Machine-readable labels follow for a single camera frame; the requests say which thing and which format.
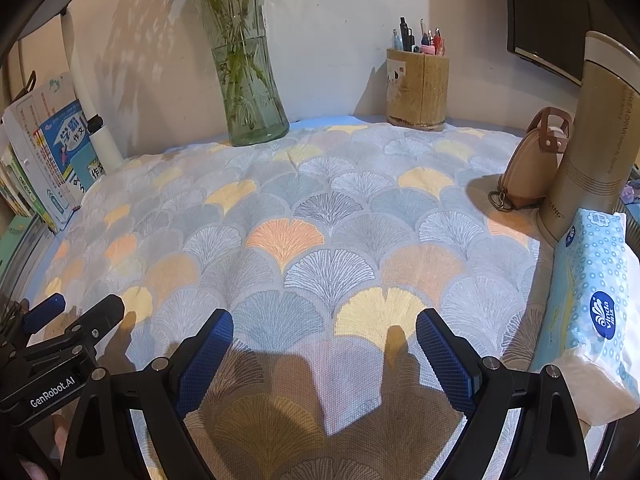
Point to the brown coin purse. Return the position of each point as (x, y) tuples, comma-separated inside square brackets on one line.
[(535, 160)]

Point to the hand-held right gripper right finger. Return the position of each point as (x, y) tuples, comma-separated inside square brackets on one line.
[(445, 360)]

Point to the person's left hand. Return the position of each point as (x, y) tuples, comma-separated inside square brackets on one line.
[(61, 437)]

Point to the black binder clip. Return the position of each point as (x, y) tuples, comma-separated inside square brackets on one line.
[(30, 84)]

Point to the beige thermos flask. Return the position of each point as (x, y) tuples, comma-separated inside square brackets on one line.
[(595, 160)]

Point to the blue dotted tissue pack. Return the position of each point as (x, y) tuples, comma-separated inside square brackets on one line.
[(595, 285)]

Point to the glass vase with flowers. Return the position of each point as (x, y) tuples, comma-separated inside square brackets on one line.
[(250, 120)]

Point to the wooden pen holder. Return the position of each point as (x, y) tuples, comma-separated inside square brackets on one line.
[(420, 95)]

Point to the black monitor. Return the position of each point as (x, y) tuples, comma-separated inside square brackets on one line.
[(550, 10)]

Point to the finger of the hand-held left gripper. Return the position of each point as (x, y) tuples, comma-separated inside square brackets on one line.
[(47, 310), (102, 315)]

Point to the white desk lamp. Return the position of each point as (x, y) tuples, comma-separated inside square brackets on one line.
[(102, 145)]

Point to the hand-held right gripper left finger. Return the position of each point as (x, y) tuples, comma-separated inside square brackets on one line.
[(205, 360)]

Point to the stack of books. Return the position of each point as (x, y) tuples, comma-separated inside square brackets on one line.
[(60, 150)]

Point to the fan pattern tablecloth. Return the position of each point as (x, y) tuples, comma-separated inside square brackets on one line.
[(325, 210)]

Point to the bundle of pens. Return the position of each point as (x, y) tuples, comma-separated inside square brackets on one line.
[(420, 37)]

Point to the row of green books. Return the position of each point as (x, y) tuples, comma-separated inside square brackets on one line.
[(15, 195)]

